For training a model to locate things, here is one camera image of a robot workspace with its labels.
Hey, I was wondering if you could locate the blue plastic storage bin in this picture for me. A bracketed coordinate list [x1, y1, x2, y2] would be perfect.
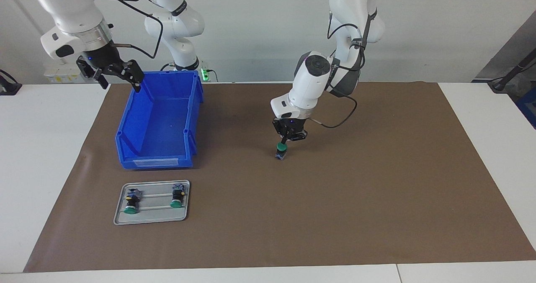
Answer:
[115, 71, 204, 170]

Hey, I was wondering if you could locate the black stand pole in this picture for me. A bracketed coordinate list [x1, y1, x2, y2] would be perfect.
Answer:
[488, 49, 536, 93]

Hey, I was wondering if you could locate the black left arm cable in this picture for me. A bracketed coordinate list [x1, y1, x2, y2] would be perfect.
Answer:
[311, 11, 377, 129]

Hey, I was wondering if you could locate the blue crate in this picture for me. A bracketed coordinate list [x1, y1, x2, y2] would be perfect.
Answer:
[516, 86, 536, 129]

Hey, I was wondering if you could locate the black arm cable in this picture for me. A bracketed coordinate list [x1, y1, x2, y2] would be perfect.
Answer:
[311, 11, 377, 129]
[111, 0, 164, 60]

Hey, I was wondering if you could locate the silver metal tray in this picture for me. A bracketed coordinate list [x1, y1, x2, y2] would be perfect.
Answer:
[113, 180, 191, 226]

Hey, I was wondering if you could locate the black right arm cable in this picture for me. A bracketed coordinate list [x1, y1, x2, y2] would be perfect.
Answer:
[111, 0, 164, 60]

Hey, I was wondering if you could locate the black clamp mount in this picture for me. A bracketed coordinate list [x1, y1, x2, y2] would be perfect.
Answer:
[0, 69, 22, 96]

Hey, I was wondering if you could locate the brown table mat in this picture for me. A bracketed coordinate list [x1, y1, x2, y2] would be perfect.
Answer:
[23, 82, 536, 273]

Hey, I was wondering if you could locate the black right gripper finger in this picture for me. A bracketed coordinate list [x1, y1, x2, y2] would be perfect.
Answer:
[107, 59, 145, 92]
[77, 63, 109, 90]

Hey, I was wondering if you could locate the white wall socket box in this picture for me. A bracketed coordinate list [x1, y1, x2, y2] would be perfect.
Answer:
[44, 62, 90, 84]

